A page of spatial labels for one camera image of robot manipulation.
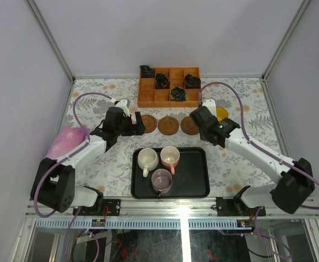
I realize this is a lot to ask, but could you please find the black plastic tray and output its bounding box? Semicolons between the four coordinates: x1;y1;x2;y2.
131;147;210;199

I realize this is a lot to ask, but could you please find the blue green rolled sock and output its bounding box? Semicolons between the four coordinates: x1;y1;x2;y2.
169;86;186;102

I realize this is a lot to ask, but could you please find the orange wooden compartment box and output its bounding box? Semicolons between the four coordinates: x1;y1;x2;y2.
138;67;201;108

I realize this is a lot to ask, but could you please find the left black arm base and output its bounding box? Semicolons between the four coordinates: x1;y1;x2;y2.
71;187;121;217

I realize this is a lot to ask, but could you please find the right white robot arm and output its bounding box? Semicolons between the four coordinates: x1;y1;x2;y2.
190;99;315;215

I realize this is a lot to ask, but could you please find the dark grey rolled sock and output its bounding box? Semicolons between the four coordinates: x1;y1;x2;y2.
184;74;201;89

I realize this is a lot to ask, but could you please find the pink ceramic cup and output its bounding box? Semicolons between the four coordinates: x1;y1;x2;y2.
160;146;180;175

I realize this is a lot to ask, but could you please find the aluminium frame rail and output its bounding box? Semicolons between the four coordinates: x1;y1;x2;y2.
25;195;319;219

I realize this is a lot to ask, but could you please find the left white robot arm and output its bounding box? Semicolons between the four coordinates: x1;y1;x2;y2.
31;99;145;216

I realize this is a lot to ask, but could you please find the purple ceramic cup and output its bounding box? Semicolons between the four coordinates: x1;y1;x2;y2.
151;169;173;198

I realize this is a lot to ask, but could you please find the black orange rolled sock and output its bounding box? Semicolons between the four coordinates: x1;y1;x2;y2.
155;73;170;90

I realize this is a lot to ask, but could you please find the white ceramic cup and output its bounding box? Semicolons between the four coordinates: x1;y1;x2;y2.
137;148;159;178

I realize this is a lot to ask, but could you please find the brown wooden coaster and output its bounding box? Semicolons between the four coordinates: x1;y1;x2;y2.
158;116;179;135
180;116;199;135
141;115;157;133

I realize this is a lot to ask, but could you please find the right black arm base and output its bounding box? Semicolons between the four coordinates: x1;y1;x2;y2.
211;192;259;217

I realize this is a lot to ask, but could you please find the purple printed cloth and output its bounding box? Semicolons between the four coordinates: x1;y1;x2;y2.
45;127;90;160

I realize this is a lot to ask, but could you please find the yellow ceramic cup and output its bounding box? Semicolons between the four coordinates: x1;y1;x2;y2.
216;107;229;122

